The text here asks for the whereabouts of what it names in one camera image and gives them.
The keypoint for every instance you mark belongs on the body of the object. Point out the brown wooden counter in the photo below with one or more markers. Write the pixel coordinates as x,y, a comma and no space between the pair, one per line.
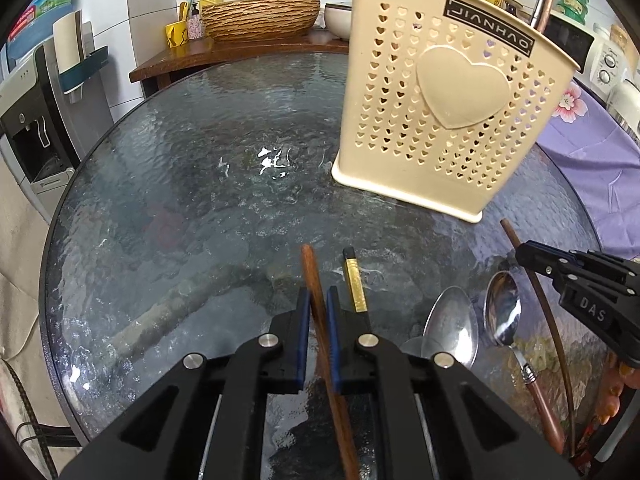
173,64

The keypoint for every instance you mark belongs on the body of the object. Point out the yellow mug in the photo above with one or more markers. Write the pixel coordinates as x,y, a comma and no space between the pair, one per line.
177,34

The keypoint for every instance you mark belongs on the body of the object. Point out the black gold chopstick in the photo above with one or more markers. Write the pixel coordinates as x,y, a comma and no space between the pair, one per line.
353,280

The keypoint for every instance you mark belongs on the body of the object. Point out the white pan with lid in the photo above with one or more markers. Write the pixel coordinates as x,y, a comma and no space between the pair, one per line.
338,20

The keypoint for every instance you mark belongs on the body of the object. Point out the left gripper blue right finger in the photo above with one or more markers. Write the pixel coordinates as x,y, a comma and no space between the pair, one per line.
333,309

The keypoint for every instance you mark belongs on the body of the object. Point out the brown wooden chopstick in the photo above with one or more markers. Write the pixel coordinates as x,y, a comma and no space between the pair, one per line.
338,405
540,16
545,319

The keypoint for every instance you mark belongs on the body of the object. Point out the white microwave oven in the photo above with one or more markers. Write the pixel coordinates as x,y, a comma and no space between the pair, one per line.
603,68

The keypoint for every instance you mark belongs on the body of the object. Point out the large silver spoon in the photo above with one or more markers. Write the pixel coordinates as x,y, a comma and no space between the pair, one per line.
451,327

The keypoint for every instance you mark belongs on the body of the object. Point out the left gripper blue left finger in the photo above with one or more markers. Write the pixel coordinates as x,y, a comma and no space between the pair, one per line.
302,313

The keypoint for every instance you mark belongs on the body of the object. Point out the water dispenser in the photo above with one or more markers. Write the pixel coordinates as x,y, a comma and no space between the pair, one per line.
50,122

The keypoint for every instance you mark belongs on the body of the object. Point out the cream plastic utensil holder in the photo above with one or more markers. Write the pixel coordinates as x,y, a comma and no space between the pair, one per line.
443,101

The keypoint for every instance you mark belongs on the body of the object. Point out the blue water jug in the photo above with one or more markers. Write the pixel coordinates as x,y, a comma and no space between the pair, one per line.
34,26

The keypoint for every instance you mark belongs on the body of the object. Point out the silver spoon wooden handle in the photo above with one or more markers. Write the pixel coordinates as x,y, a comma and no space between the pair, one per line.
502,314

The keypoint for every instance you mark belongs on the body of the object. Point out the purple floral cloth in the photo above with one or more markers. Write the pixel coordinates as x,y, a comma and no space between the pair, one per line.
601,162

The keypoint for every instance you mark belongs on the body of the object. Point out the woven pattern basin sink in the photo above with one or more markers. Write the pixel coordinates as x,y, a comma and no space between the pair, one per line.
254,20

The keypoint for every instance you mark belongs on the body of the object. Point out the green stacked containers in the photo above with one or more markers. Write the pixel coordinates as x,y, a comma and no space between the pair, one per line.
576,10

